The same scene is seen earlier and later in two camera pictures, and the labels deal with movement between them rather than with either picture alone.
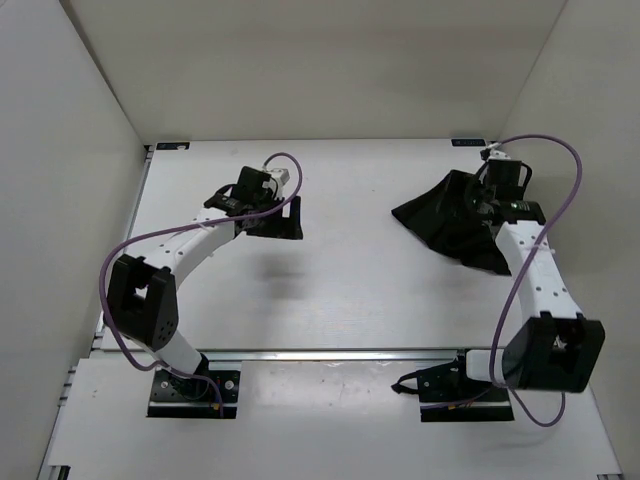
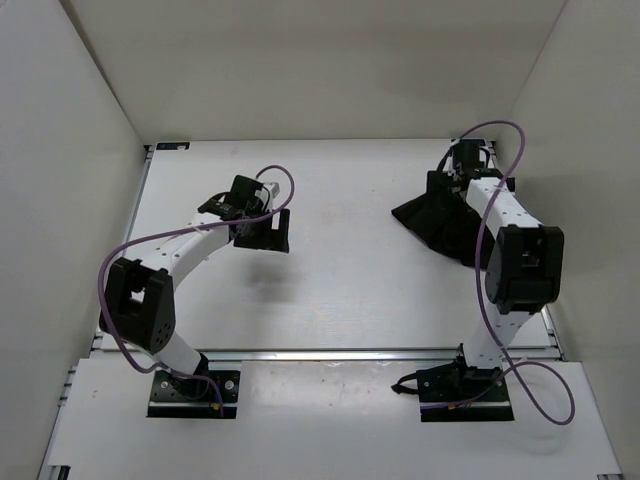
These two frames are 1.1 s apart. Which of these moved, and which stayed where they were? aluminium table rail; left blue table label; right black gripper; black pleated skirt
Moved: right black gripper
Stayed: aluminium table rail; black pleated skirt; left blue table label
